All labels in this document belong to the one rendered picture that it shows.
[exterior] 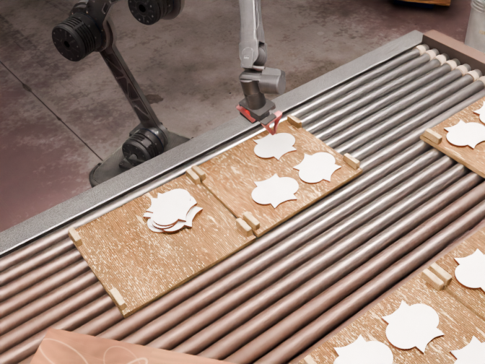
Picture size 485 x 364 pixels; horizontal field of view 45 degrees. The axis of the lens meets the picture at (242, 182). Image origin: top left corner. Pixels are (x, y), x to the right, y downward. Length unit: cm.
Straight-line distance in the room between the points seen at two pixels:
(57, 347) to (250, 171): 79
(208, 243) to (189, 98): 228
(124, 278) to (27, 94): 276
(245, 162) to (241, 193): 14
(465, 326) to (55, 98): 316
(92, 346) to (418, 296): 78
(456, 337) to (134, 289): 79
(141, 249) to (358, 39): 304
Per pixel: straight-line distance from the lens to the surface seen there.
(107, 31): 277
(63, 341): 139
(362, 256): 161
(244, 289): 153
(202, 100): 378
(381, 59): 238
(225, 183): 178
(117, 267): 161
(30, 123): 390
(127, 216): 173
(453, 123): 205
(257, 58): 165
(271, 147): 188
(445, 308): 152
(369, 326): 145
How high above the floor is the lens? 215
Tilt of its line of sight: 43 degrees down
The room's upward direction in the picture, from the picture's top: 5 degrees counter-clockwise
